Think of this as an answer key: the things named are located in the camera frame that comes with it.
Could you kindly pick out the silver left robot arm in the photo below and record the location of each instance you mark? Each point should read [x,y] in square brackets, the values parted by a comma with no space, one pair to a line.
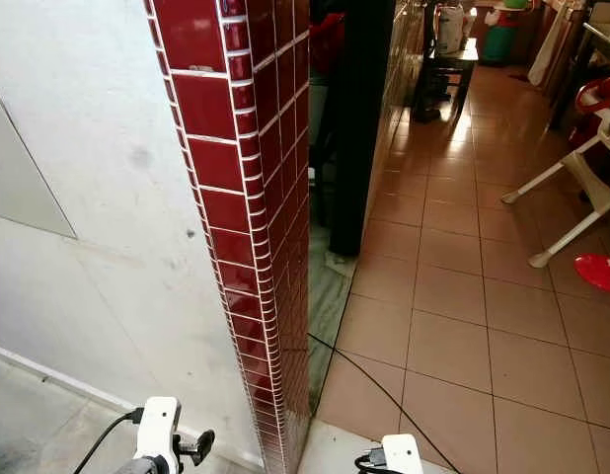
[145,467]

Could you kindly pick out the red plastic plate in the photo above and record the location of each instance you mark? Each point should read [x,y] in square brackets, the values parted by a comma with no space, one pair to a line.
[599,272]

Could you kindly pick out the black pillar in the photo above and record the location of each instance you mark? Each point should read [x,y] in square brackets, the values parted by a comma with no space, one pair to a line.
[359,128]

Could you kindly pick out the white and red high chair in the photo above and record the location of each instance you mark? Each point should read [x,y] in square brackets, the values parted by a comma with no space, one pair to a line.
[586,178]

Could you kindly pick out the black side table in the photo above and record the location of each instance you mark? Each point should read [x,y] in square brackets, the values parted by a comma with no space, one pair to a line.
[451,67]

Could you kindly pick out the white kitchen appliance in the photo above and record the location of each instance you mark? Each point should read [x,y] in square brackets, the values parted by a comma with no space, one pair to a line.
[449,30]

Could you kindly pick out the green plastic bin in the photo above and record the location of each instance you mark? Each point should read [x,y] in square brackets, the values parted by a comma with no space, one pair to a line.
[500,38]

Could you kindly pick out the white folded board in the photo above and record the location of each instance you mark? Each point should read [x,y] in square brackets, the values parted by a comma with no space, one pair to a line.
[552,44]

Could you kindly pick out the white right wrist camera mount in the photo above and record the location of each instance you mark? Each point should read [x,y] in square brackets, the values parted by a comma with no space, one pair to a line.
[404,454]

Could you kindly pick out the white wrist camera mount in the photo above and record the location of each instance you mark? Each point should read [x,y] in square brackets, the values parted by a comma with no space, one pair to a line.
[404,454]
[157,427]

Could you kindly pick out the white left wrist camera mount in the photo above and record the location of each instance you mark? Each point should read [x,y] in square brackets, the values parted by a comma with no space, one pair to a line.
[157,427]

